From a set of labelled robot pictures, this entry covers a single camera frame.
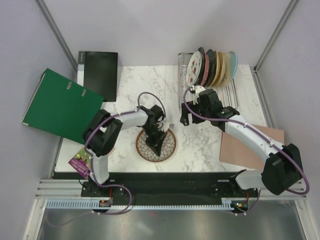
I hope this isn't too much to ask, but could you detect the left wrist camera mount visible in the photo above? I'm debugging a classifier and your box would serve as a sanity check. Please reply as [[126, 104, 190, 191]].
[[159, 120, 175, 132]]

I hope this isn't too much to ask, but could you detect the white slotted cable duct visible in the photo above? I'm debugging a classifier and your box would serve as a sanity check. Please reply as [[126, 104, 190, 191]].
[[46, 199, 248, 210]]

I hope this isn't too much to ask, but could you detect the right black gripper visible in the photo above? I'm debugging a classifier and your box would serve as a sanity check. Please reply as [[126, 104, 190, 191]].
[[180, 100, 211, 126]]

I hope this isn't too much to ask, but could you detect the right aluminium frame post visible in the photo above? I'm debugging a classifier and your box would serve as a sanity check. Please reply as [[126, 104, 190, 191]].
[[252, 0, 300, 74]]

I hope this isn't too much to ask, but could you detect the cream plate in rack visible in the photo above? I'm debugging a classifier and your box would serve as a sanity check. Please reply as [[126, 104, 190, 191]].
[[213, 51, 226, 87], [218, 52, 231, 88]]

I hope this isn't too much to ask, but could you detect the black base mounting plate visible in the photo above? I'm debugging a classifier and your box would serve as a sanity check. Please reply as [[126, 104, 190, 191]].
[[52, 171, 291, 207]]

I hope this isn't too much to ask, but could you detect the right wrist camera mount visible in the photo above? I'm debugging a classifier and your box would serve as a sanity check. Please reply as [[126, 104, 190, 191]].
[[189, 85, 206, 105]]

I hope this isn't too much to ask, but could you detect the purple children's book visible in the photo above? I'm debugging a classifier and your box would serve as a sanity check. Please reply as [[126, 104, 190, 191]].
[[68, 148, 91, 179]]

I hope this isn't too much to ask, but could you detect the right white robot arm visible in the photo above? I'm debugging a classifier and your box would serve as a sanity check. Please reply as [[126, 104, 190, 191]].
[[180, 85, 310, 197]]

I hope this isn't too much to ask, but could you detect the light blue plate in rack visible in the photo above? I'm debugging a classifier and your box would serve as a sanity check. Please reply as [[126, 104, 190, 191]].
[[229, 51, 238, 82]]

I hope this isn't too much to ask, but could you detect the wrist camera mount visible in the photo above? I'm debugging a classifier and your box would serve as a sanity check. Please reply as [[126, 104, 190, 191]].
[[189, 85, 206, 105], [159, 120, 175, 132]]

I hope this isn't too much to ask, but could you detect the aluminium front rail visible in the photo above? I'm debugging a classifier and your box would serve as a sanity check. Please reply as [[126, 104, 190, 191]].
[[35, 179, 307, 200]]

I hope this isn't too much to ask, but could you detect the left aluminium frame post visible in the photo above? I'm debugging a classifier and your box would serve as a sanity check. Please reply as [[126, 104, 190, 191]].
[[35, 0, 78, 72]]

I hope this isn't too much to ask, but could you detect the brown floral pattern plate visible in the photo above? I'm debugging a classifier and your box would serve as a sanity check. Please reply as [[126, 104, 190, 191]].
[[135, 129, 177, 163]]

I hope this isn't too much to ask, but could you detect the wire dish rack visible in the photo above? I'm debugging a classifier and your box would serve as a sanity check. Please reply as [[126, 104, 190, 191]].
[[177, 52, 239, 113]]

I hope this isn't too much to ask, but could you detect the pink cutting board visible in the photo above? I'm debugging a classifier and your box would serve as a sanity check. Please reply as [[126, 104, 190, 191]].
[[219, 125, 285, 171]]

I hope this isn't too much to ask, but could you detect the black rimmed beige plate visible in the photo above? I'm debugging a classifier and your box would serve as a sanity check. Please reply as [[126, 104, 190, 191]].
[[196, 46, 206, 85]]

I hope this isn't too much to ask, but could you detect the white strawberry pattern plate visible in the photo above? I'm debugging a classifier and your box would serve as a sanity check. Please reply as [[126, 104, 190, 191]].
[[185, 50, 203, 87]]

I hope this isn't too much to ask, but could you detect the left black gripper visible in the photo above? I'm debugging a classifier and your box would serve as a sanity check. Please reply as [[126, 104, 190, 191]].
[[141, 124, 167, 157]]

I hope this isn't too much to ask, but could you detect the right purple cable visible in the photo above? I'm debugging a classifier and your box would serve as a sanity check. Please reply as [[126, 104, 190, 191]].
[[183, 88, 311, 217]]

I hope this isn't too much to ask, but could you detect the aluminium frame post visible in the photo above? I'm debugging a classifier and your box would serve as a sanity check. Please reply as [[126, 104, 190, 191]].
[[252, 0, 300, 74], [35, 0, 78, 72]]

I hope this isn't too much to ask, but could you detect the green ring binder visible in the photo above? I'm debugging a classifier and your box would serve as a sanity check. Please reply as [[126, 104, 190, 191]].
[[22, 68, 104, 144]]

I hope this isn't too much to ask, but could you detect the dark teal plate in rack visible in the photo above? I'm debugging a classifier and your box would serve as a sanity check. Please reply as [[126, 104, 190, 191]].
[[204, 49, 217, 87]]

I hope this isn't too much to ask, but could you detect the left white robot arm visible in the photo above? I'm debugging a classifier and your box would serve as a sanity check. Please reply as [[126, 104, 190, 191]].
[[81, 105, 170, 198]]

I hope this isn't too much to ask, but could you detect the pink polka dot plate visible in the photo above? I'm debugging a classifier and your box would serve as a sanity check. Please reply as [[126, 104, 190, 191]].
[[200, 54, 210, 87]]

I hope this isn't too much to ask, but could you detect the black binder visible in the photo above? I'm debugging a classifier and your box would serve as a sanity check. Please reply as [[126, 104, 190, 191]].
[[76, 51, 119, 102]]

